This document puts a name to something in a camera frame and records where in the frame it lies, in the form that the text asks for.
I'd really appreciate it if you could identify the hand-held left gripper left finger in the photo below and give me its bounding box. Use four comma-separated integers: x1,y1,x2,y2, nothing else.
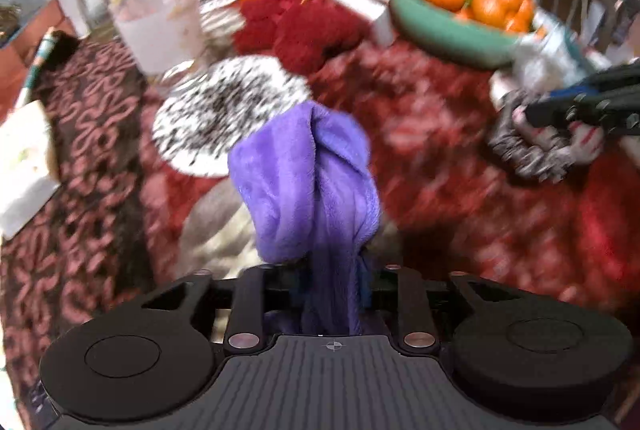
142,266,266,355

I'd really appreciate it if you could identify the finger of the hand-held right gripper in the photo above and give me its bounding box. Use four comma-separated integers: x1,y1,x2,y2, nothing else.
525,99,640,136
547,60,640,106

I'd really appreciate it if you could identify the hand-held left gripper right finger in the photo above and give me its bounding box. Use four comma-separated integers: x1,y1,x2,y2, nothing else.
382,265,523,355

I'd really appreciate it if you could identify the purple fleece cloth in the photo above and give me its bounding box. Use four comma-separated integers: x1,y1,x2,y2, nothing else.
227,100,383,336

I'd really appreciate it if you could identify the red towel bear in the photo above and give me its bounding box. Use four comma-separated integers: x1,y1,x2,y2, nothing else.
232,0,371,74

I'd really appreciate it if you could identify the teal zip pouch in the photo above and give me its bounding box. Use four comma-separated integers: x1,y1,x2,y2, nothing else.
555,18,601,76

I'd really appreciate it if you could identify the red patterned blanket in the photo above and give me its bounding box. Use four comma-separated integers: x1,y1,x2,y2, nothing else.
0,0,640,411

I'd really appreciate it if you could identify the green bowl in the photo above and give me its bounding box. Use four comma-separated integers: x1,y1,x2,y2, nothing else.
389,0,531,71

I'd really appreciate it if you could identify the black white speckled mat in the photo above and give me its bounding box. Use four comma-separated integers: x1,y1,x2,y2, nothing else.
152,55,313,178

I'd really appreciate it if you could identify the small white box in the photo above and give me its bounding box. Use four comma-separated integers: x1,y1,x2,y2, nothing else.
330,0,396,46

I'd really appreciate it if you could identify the white notebook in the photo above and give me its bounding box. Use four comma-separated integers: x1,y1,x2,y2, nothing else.
0,100,61,241

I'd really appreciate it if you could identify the printed glass cup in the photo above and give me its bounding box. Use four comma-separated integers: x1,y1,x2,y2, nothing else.
102,0,206,76

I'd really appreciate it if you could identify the striped patterned booklet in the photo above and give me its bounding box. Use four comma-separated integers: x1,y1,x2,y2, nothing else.
15,28,81,111

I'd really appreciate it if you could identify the red box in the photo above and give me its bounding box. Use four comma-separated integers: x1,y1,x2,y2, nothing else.
0,0,76,76

